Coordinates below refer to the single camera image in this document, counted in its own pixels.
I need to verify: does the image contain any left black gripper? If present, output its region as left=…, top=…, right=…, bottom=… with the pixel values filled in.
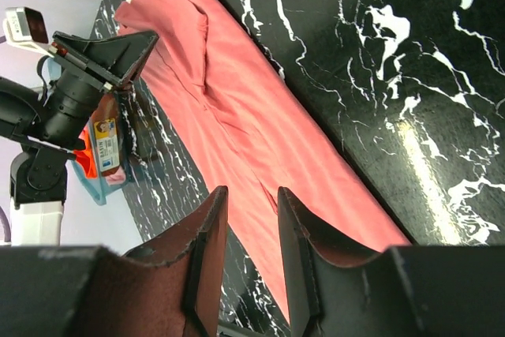
left=39, top=30, right=159, bottom=144

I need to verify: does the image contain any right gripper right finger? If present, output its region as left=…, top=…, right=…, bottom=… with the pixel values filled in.
left=278, top=187, right=504, bottom=336

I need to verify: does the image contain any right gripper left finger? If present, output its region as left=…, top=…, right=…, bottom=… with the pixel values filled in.
left=1, top=186, right=228, bottom=336

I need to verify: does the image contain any dusty red t-shirt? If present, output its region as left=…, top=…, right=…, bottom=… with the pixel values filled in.
left=115, top=0, right=407, bottom=313

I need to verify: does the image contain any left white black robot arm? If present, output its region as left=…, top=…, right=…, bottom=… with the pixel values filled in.
left=1, top=30, right=159, bottom=246

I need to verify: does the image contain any teal plastic laundry basket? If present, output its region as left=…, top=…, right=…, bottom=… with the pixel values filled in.
left=39, top=56, right=135, bottom=207

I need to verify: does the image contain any orange shirt in basket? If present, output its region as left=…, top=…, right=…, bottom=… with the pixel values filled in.
left=74, top=126, right=98, bottom=179

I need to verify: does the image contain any light pink shirt in basket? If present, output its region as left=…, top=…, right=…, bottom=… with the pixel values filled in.
left=105, top=167, right=127, bottom=186

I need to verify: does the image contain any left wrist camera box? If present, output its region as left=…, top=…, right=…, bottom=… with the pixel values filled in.
left=2, top=6, right=49, bottom=44

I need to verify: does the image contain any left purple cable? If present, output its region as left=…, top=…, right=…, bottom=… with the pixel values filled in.
left=0, top=210, right=13, bottom=243

